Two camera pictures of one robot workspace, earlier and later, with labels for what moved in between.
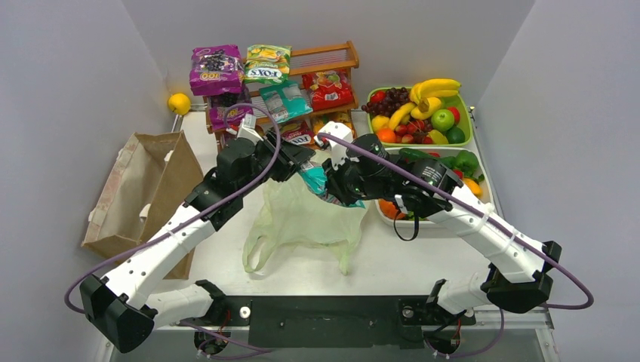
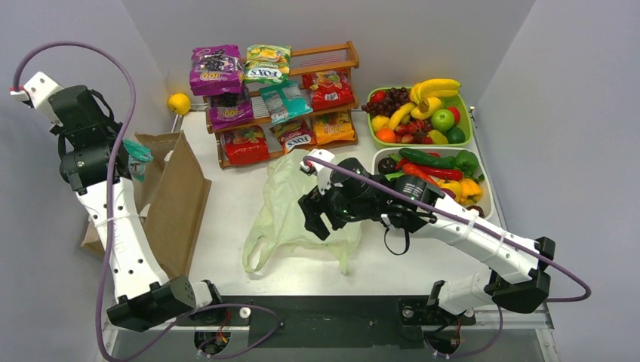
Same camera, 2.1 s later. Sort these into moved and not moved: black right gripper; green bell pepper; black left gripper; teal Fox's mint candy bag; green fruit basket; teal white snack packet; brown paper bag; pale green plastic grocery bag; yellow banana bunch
Moved: black right gripper; black left gripper; teal Fox's mint candy bag
Not moved: yellow banana bunch; pale green plastic grocery bag; brown paper bag; teal white snack packet; green bell pepper; green fruit basket
